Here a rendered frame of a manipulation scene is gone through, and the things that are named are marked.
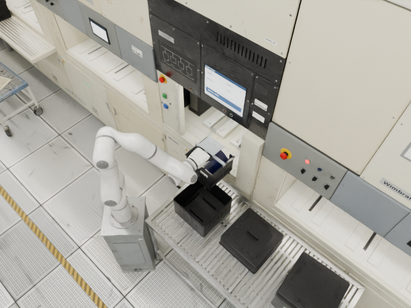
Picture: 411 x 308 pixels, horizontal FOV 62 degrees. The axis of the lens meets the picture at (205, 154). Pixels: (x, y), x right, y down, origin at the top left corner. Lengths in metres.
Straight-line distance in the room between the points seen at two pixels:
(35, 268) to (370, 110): 2.79
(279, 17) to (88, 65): 2.22
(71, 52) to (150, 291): 2.24
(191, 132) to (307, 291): 1.37
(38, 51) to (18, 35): 0.37
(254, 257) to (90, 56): 2.29
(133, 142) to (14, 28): 2.72
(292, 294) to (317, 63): 1.17
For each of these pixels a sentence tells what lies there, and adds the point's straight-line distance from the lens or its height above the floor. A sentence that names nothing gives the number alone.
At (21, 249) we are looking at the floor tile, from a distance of 3.44.
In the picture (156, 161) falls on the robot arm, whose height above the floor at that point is 1.43.
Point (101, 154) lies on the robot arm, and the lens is 1.70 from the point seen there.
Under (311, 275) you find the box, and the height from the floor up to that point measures 1.01.
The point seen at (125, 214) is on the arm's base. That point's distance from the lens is 2.29.
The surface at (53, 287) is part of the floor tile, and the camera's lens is 3.21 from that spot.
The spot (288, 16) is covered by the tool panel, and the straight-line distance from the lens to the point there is 1.44.
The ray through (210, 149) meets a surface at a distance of 2.01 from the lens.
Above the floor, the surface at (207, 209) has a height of 0.77.
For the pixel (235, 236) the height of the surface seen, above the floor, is 0.86.
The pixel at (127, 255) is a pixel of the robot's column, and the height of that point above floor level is 0.37.
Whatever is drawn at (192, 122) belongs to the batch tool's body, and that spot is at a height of 0.87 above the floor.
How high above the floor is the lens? 2.88
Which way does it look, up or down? 54 degrees down
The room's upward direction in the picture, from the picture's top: 1 degrees clockwise
